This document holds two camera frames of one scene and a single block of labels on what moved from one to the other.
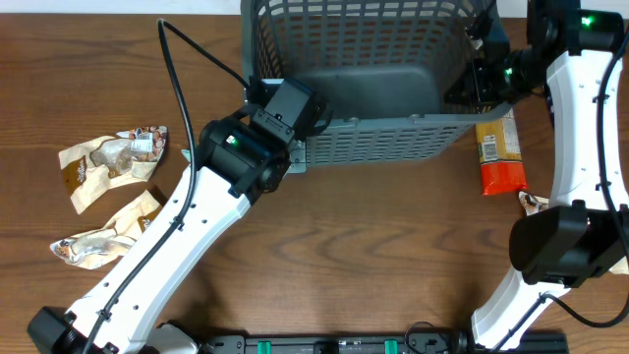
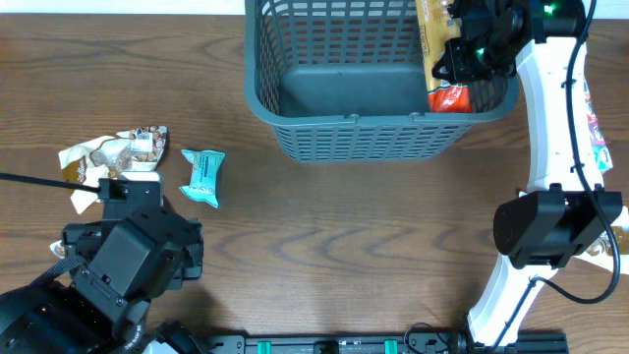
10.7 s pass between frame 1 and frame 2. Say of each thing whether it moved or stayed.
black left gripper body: moved
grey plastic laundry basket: stayed
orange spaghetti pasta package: moved
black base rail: stayed
